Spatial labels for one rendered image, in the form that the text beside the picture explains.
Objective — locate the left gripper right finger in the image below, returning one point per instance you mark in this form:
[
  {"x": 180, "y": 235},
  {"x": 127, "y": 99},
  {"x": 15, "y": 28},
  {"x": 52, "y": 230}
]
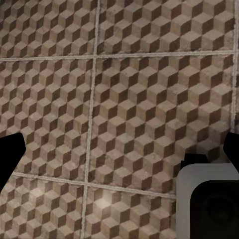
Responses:
[{"x": 231, "y": 148}]

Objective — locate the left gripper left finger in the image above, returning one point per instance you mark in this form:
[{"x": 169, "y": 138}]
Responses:
[{"x": 12, "y": 149}]

